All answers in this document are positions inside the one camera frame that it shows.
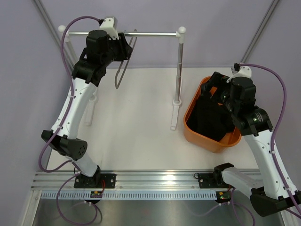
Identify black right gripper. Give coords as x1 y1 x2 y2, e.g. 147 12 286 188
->
200 72 239 115

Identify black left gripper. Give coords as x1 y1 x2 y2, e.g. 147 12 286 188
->
101 32 132 66

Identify black shorts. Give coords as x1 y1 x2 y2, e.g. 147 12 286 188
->
187 96 235 142

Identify white clothes hanger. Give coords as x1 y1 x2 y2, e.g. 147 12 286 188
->
114 37 137 89

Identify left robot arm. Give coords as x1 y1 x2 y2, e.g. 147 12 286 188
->
41 30 136 188

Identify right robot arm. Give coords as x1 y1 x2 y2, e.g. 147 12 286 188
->
201 72 301 217

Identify white metal clothes rack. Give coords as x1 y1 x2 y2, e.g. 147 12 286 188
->
58 24 187 130

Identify orange plastic basket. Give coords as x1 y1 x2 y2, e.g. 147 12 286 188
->
184 77 242 153

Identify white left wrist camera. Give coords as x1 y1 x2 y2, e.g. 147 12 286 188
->
100 16 119 40

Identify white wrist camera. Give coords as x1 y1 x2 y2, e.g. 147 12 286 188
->
226 63 252 83
100 16 119 40

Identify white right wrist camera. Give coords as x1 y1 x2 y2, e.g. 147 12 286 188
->
226 63 252 83

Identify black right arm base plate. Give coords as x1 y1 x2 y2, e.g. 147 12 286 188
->
197 173 229 189

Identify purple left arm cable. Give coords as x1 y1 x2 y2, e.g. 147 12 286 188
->
39 16 105 223

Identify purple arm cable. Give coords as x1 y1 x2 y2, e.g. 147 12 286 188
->
39 16 105 223
185 62 301 224

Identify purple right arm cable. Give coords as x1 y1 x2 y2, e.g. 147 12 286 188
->
185 62 301 224

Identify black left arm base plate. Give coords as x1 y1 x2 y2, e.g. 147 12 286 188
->
74 173 116 189

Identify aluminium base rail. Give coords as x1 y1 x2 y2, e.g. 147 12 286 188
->
31 170 209 191

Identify white slotted cable duct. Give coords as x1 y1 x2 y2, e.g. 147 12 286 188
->
40 190 217 200

